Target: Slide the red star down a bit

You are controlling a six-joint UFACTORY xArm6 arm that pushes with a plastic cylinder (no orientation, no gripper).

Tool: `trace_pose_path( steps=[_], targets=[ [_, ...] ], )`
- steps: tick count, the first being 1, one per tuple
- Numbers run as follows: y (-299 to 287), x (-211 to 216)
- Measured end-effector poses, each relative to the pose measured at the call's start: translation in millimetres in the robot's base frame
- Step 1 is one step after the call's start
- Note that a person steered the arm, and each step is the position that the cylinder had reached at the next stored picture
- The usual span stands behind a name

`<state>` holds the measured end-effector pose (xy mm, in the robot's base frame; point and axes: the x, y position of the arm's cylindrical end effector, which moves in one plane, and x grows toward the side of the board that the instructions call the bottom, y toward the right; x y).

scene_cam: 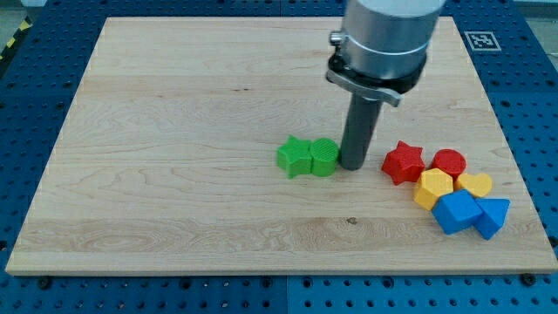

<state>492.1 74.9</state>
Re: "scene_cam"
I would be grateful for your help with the black clamp with silver lever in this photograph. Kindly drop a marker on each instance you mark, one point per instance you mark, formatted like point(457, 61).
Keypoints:
point(373, 75)

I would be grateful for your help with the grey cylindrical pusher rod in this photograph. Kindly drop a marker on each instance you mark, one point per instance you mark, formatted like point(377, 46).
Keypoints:
point(358, 130)

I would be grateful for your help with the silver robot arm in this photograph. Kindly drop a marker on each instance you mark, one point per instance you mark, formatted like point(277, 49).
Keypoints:
point(391, 25)

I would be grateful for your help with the red star block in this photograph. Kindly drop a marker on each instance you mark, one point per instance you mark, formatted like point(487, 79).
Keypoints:
point(404, 163)

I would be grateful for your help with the green star block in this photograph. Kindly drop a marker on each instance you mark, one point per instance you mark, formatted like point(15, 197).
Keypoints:
point(294, 157)

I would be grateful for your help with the green cylinder block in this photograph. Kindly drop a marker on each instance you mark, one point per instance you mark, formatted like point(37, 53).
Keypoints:
point(324, 153)

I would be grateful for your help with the red cylinder block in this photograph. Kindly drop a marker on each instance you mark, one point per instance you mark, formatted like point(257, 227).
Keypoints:
point(450, 162)

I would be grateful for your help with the yellow hexagon block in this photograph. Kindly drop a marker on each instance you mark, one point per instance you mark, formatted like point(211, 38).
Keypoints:
point(430, 186)

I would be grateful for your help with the white fiducial marker tag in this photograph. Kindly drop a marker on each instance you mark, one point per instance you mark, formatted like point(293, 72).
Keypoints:
point(482, 41)

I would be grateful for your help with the yellow heart block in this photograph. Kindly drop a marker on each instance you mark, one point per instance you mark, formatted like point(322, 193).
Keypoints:
point(478, 185)

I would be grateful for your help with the blue cube block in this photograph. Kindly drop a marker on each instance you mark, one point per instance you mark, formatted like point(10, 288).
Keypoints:
point(456, 211)

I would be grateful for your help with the blue triangle block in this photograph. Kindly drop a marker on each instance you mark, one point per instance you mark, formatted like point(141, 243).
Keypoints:
point(493, 216)

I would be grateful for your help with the wooden board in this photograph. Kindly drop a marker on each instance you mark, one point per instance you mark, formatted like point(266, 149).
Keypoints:
point(166, 162)

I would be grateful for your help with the yellow black hazard tape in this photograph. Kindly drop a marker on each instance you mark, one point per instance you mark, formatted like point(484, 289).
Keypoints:
point(16, 40)

